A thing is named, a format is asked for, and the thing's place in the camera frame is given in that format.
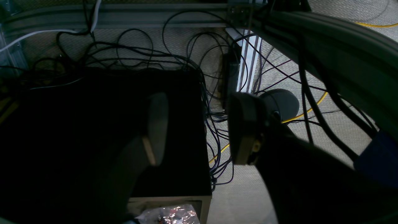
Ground black box under table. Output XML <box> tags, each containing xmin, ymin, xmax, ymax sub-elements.
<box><xmin>1</xmin><ymin>68</ymin><xmax>212</xmax><ymax>224</ymax></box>

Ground yellow cable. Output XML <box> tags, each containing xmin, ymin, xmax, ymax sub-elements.
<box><xmin>209</xmin><ymin>21</ymin><xmax>398</xmax><ymax>164</ymax></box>

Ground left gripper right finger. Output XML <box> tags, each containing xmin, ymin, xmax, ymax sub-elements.
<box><xmin>228</xmin><ymin>92</ymin><xmax>397</xmax><ymax>224</ymax></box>

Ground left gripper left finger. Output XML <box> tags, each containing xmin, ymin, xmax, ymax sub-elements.
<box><xmin>93</xmin><ymin>92</ymin><xmax>169</xmax><ymax>224</ymax></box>

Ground crumpled foil wrapper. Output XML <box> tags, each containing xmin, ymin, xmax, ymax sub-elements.
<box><xmin>136</xmin><ymin>204</ymin><xmax>200</xmax><ymax>224</ymax></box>

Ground white cable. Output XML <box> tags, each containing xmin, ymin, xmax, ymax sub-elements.
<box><xmin>0</xmin><ymin>0</ymin><xmax>102</xmax><ymax>53</ymax></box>

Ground black cable bundle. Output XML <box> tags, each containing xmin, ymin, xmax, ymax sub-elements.
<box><xmin>28</xmin><ymin>9</ymin><xmax>377</xmax><ymax>190</ymax></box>

